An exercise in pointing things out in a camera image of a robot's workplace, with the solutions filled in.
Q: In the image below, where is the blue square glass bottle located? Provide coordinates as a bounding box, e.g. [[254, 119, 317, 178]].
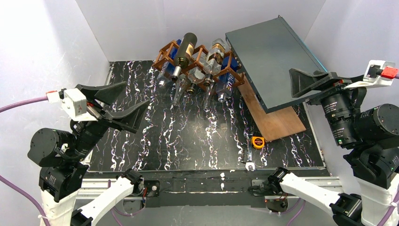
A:
[[157, 39, 182, 87], [216, 58, 238, 103]]

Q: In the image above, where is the clear square liquor bottle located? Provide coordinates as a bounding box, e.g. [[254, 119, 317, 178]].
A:
[[203, 38, 226, 87], [187, 67, 205, 95]]

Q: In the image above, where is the dark green wine bottle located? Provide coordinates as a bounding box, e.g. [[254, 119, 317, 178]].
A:
[[171, 32, 198, 81]]

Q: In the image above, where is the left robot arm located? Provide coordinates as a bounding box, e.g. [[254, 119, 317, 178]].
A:
[[28, 81, 275, 226]]

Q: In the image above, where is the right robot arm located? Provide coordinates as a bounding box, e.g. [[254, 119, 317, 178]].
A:
[[248, 65, 399, 226]]

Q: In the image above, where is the clear wine glass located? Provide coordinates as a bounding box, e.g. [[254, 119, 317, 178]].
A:
[[172, 78, 190, 107], [202, 82, 217, 110]]

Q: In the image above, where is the brown wooden wine rack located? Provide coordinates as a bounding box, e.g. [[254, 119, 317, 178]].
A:
[[152, 40, 245, 88]]

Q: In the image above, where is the dark grey flat box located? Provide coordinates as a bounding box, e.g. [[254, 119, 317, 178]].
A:
[[225, 16, 325, 113]]

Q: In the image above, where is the brown wooden board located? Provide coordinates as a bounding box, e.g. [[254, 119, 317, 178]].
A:
[[238, 77, 306, 142]]

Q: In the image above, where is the orange tape measure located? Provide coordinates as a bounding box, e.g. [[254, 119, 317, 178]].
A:
[[251, 136, 265, 150]]

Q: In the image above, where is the black comb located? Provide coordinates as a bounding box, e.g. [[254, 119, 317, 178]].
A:
[[239, 147, 247, 164]]

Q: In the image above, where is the silver wrench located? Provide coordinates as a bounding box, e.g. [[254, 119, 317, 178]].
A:
[[245, 146, 255, 171]]

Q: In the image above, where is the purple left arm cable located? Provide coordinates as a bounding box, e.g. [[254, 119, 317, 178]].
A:
[[0, 96, 50, 226]]

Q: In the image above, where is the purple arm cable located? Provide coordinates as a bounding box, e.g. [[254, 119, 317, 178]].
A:
[[0, 96, 50, 226], [285, 70, 399, 226]]

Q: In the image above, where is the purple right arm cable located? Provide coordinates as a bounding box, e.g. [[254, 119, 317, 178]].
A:
[[285, 70, 399, 226]]

